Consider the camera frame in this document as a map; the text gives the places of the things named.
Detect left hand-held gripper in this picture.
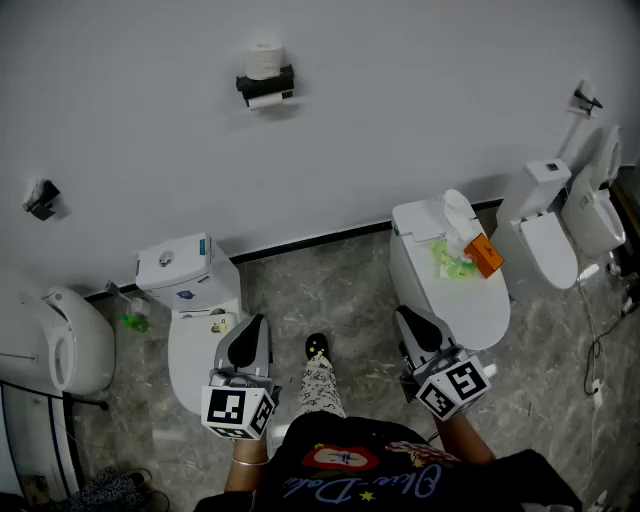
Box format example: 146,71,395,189
201,314,282,442

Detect dark patterned trouser leg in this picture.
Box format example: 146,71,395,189
59,467,136,512

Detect white toilet paper roll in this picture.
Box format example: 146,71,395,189
244,40,284,81

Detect black slipper with yellow dots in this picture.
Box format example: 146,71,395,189
304,332,331,360

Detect white toilet with tall tank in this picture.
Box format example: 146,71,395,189
492,158,580,304

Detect white glass panel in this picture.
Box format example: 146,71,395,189
0,379,84,501

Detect floor cables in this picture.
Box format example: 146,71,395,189
579,269,640,401

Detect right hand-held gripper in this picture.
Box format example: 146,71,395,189
395,305,494,420

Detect white toilet with raised lid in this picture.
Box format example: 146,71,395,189
0,269,117,399

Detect metal water valve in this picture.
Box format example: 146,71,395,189
103,280,132,304

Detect small black wall paper holder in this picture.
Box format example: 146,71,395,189
22,178,62,222

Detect orange box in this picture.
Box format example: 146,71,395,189
463,232,506,280

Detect person's right forearm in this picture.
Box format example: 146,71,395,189
437,412,496,464

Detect person's left forearm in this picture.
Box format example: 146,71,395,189
224,434,271,494

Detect green brush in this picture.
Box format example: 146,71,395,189
121,297,151,334

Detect person's black printed t-shirt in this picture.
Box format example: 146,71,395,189
194,414,584,512

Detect white tankless toilet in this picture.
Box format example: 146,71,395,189
388,199,512,351

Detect person's leg in patterned trousers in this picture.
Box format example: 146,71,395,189
294,352,347,419

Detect white plastic wrapped pack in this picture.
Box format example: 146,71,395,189
442,188,481,264

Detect white toilet with square tank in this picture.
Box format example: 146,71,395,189
134,232,274,416

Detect white toilet with open seat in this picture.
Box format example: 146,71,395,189
559,124,627,259

